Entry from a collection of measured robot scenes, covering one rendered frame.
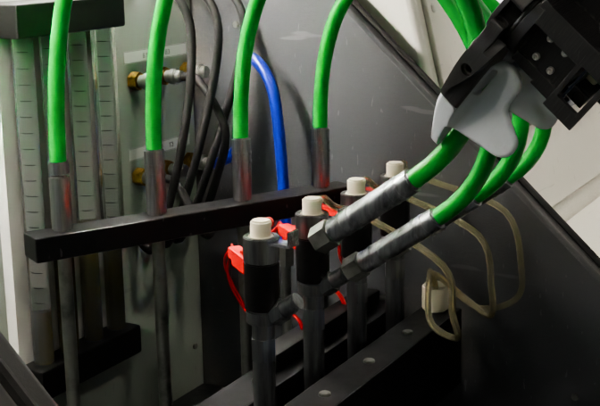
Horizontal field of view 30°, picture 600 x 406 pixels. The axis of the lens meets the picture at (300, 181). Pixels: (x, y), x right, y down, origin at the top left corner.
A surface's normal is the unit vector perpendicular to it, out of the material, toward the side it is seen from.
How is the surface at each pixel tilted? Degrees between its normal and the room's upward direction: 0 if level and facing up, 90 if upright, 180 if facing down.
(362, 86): 90
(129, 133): 90
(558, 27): 103
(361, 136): 90
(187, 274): 90
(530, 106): 107
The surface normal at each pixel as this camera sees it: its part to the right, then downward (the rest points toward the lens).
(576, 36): -0.66, 0.38
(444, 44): 0.84, -0.15
